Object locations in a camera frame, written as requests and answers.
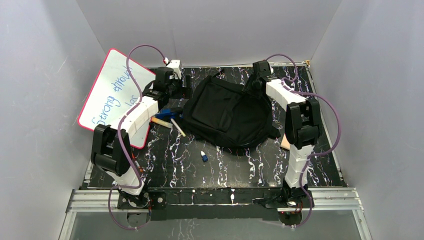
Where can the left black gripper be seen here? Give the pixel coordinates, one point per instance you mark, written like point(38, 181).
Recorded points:
point(182, 84)

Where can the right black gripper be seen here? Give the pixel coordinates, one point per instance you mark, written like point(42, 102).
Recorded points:
point(247, 88)

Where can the black student backpack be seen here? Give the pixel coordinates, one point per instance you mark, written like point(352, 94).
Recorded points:
point(221, 113)

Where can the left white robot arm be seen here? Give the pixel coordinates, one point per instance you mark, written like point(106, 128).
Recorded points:
point(111, 145)

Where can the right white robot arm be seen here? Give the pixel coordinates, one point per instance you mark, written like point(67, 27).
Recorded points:
point(302, 129)

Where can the blue stapler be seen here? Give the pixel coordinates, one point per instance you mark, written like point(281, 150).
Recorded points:
point(170, 113)

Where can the white stick pen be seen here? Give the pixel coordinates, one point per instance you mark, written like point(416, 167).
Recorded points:
point(178, 127)

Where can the beige glue stick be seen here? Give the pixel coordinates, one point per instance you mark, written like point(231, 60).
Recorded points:
point(161, 122)

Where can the beige snap wallet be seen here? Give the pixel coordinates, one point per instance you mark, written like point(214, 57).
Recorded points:
point(285, 143)

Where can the pink-framed whiteboard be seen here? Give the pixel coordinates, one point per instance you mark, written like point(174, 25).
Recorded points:
point(113, 93)

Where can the small blue white bottle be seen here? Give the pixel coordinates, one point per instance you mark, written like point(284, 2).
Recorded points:
point(204, 157)

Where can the orange marker pen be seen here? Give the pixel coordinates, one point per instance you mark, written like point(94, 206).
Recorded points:
point(140, 169)

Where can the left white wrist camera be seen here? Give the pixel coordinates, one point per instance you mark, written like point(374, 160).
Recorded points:
point(176, 65)

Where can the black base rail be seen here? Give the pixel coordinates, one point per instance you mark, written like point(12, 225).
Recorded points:
point(263, 203)

